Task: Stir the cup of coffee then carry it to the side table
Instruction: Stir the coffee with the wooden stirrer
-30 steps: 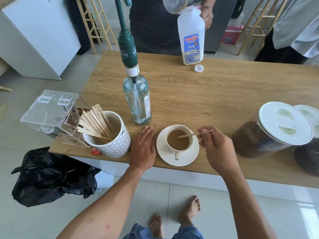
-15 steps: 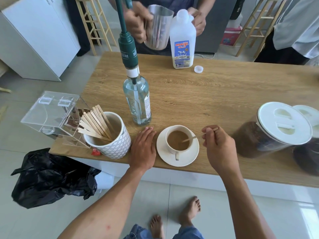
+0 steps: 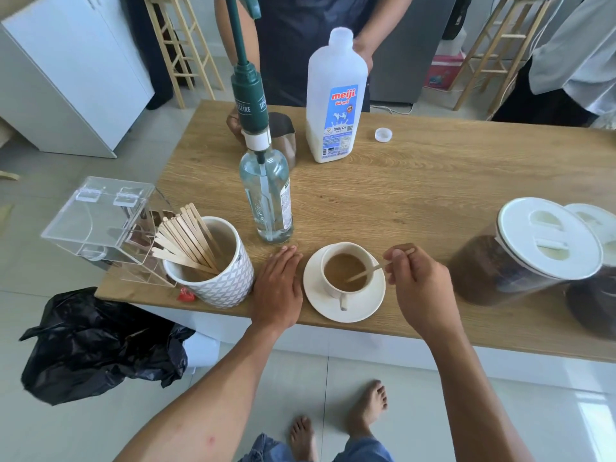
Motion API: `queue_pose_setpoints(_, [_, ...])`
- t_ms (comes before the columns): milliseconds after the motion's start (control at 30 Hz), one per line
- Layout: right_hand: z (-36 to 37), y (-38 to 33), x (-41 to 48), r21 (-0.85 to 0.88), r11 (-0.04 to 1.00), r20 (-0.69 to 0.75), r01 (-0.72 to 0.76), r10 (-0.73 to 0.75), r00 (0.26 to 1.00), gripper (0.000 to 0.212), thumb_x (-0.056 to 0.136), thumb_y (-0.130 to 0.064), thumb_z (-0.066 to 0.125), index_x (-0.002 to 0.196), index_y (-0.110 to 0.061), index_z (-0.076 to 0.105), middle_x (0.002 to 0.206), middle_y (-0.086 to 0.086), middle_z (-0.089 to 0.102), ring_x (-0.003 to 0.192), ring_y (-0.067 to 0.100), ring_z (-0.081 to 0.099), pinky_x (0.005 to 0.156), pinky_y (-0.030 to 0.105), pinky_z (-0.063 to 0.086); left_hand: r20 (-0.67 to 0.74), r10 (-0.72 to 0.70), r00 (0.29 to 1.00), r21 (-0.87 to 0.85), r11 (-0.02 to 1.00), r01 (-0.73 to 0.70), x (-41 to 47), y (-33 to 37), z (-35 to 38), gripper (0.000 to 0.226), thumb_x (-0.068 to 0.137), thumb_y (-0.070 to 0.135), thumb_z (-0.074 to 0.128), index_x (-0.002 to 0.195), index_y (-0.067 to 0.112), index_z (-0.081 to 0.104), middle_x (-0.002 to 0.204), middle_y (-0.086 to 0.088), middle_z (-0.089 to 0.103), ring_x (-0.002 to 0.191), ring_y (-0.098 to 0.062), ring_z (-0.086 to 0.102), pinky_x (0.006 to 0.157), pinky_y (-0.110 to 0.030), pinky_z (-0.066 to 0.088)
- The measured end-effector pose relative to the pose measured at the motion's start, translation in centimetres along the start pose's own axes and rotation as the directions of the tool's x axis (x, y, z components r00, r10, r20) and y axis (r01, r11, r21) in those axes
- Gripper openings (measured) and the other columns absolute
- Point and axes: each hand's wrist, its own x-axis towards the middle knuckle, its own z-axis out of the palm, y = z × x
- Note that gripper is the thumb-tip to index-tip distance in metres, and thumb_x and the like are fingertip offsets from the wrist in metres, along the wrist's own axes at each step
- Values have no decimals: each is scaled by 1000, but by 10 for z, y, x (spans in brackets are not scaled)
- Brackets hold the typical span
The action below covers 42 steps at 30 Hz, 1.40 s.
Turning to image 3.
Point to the person's left hand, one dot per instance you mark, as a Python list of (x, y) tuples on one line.
[(275, 293)]

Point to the person's right forearm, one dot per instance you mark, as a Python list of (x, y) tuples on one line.
[(474, 394)]

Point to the pink box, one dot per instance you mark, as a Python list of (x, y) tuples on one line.
[(442, 72)]

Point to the steel milk pitcher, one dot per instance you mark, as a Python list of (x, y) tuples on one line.
[(284, 134)]

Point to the white cabinet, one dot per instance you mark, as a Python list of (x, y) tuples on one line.
[(72, 76)]

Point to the black garbage bag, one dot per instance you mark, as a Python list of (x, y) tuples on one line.
[(101, 346)]

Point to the coffee jar with white lid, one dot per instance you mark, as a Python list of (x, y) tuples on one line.
[(596, 298), (524, 254)]

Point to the green pump dispenser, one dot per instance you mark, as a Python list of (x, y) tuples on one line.
[(248, 98)]

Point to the white bin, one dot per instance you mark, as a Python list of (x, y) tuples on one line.
[(204, 351)]

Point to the white coffee cup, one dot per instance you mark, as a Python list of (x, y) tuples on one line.
[(344, 291)]

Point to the person's right thumb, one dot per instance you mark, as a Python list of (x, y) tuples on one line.
[(395, 271)]

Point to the person's left fingers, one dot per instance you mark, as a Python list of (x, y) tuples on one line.
[(284, 256)]

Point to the wooden stir stick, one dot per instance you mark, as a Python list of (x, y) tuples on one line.
[(368, 271)]

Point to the white bottle cap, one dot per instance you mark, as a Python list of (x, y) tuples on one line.
[(383, 134)]

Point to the person's right hand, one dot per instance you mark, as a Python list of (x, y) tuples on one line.
[(426, 295)]

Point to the gray refrigerator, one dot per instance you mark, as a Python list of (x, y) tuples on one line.
[(409, 48)]

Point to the bunch of wooden stirrers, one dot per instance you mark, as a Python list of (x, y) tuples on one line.
[(185, 238)]

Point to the person's left foot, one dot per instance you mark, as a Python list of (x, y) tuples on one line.
[(302, 440)]

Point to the white patterned mug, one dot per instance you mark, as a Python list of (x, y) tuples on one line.
[(221, 288)]

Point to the clear glass syrup bottle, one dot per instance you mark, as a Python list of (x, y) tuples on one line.
[(276, 206)]

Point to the person's foot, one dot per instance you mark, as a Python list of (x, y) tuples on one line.
[(365, 411), (302, 440)]

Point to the clear acrylic box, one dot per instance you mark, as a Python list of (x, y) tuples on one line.
[(86, 221)]

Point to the blue jeans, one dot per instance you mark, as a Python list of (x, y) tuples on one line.
[(365, 452)]

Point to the red packet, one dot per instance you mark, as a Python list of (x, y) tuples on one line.
[(185, 296)]

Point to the white saucer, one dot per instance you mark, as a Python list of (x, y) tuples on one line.
[(317, 303)]

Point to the wooden stool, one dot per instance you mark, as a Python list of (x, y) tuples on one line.
[(500, 48), (180, 52)]

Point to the person's right foot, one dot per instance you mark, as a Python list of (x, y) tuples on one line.
[(365, 411)]

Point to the person's left forearm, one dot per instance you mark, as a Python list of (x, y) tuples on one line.
[(216, 389)]

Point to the white plastic milk jug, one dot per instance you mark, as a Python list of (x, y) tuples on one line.
[(332, 81)]

